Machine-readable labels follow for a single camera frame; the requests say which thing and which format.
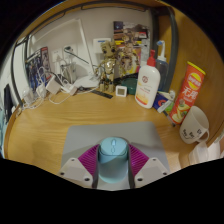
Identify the brown tree creature figure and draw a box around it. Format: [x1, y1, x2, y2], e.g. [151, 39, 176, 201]
[94, 39, 118, 94]

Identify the small blue box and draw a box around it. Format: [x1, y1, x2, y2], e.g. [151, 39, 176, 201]
[152, 90, 177, 114]

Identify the light blue computer mouse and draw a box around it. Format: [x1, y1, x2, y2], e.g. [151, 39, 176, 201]
[97, 136, 130, 184]

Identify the white lotion bottle red cap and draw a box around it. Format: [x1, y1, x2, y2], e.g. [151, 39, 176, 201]
[134, 49, 162, 110]

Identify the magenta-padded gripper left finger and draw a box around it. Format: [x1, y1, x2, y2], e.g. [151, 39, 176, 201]
[58, 143, 101, 188]

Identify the clear domed plastic container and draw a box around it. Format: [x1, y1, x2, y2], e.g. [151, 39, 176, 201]
[22, 87, 36, 105]

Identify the colourful figure picture box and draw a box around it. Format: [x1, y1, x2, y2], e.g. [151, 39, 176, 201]
[113, 20, 151, 79]

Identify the small white container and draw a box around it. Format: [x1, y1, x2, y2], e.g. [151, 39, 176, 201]
[188, 141, 211, 165]

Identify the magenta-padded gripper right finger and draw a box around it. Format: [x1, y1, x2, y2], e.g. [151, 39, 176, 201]
[127, 143, 170, 189]

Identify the small white desk clock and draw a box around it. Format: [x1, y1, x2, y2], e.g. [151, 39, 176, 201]
[115, 85, 128, 98]

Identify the grey mouse pad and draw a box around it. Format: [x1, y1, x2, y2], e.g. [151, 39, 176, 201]
[60, 121, 172, 174]

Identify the red and yellow chips can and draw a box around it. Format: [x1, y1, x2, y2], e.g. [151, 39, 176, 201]
[168, 60, 207, 127]

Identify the white charger block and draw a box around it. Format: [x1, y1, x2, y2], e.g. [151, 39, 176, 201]
[35, 83, 48, 99]

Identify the white mug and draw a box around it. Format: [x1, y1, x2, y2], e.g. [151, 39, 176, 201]
[179, 105, 210, 145]

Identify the white power strip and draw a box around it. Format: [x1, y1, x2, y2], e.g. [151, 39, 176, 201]
[59, 81, 79, 96]

